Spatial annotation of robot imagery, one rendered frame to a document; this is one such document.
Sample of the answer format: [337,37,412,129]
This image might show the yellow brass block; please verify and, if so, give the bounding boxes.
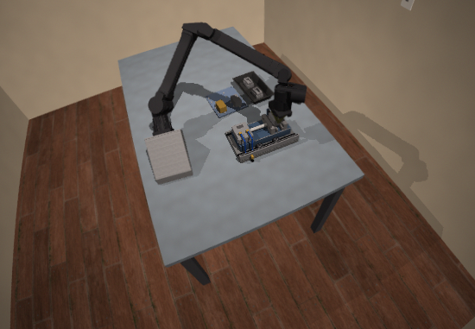
[215,99,227,113]

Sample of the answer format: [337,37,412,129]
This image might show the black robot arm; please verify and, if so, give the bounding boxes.
[148,22,307,136]

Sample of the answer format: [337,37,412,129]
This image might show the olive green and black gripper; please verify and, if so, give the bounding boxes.
[269,98,292,123]

